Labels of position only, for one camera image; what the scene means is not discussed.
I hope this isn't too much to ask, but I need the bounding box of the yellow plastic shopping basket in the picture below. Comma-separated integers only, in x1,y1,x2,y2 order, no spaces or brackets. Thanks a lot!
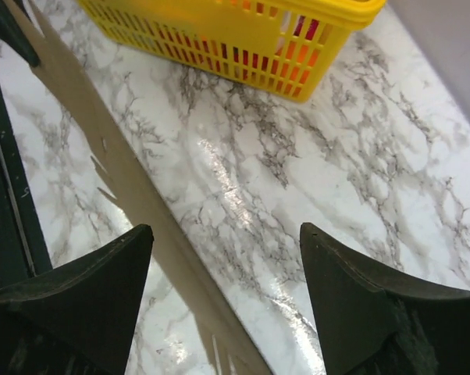
79,0,385,102

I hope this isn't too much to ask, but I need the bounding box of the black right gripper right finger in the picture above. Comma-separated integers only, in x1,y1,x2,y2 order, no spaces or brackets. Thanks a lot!
300,223,470,374

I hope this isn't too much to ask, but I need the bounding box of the brown cardboard box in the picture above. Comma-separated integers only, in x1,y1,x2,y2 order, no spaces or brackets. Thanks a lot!
3,1,272,374

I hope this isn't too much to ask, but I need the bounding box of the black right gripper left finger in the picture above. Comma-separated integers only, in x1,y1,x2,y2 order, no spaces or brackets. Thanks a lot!
0,224,154,374

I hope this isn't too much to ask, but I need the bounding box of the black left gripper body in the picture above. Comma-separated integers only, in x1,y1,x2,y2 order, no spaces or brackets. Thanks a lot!
0,86,52,289

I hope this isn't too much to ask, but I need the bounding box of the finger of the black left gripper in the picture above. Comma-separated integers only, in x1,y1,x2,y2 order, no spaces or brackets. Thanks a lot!
0,0,40,67

